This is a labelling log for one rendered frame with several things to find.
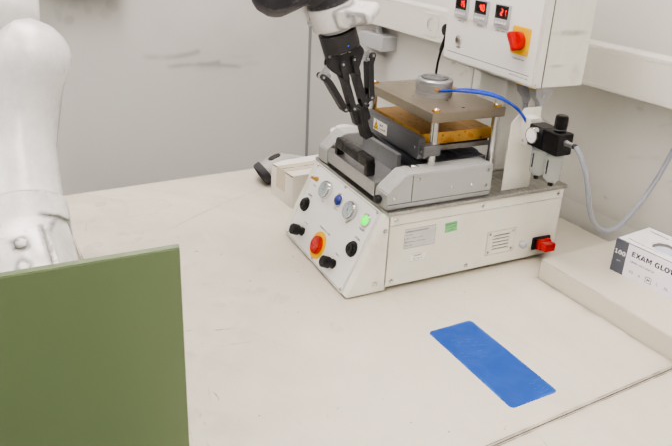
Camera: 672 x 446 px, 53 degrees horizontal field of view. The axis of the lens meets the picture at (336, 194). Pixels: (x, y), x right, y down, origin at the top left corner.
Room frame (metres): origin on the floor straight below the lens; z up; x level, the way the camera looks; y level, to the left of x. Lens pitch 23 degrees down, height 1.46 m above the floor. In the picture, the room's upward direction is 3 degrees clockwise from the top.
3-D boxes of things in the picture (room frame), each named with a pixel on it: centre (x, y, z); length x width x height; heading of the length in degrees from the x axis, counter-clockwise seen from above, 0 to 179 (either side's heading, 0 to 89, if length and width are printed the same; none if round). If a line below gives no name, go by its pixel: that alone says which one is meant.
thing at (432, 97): (1.42, -0.24, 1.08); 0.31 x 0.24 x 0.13; 27
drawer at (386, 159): (1.40, -0.16, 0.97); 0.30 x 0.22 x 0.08; 117
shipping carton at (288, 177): (1.68, 0.07, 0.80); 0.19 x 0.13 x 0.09; 120
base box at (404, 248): (1.40, -0.20, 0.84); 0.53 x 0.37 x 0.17; 117
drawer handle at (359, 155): (1.34, -0.03, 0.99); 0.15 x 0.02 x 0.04; 27
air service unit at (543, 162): (1.28, -0.41, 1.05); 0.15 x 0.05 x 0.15; 27
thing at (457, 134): (1.41, -0.20, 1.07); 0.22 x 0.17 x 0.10; 27
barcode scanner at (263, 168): (1.79, 0.14, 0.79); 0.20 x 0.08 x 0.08; 120
